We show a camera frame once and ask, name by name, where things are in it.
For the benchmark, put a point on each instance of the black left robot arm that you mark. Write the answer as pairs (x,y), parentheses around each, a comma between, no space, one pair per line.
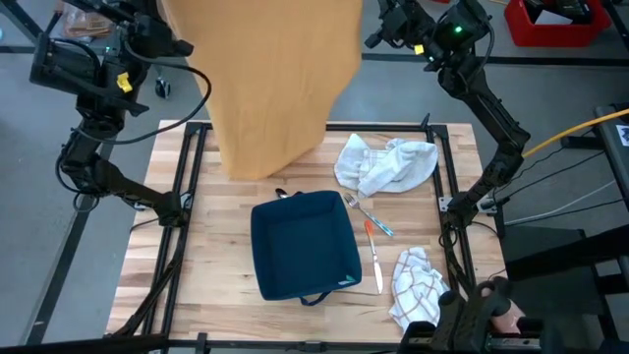
(123,189)

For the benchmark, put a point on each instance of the person's hand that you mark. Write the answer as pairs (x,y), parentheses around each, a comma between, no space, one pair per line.
(508,319)

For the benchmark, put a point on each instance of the clear plastic bag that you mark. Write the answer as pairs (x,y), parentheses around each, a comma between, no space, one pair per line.
(91,24)

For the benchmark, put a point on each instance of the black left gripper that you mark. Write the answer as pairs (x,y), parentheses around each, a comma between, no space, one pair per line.
(157,37)

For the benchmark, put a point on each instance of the black cart caster wheel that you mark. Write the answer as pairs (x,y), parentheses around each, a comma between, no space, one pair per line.
(162,88)

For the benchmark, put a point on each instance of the mustard yellow towel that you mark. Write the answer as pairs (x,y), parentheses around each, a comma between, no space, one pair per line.
(275,88)

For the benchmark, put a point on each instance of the grey metal cart frame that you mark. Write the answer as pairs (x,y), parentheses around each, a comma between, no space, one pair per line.
(15,49)

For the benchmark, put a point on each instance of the navy fabric storage bin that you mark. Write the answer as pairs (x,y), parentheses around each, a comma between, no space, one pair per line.
(304,246)

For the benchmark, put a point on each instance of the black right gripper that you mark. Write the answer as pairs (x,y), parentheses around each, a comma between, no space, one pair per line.
(403,22)

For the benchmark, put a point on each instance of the black equipment stand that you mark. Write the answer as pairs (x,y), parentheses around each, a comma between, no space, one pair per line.
(565,260)

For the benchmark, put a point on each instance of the black aluminium rig frame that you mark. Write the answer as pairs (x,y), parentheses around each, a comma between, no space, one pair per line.
(383,127)

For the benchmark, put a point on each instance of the white towel with brown checks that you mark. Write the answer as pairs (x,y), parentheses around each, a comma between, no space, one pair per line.
(417,290)

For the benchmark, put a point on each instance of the plain white towel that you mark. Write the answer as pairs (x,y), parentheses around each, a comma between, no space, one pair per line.
(378,164)

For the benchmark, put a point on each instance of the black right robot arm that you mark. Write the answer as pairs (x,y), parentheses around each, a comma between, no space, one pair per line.
(496,123)

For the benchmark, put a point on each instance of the dark grey side table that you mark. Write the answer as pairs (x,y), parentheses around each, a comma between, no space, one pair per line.
(616,147)

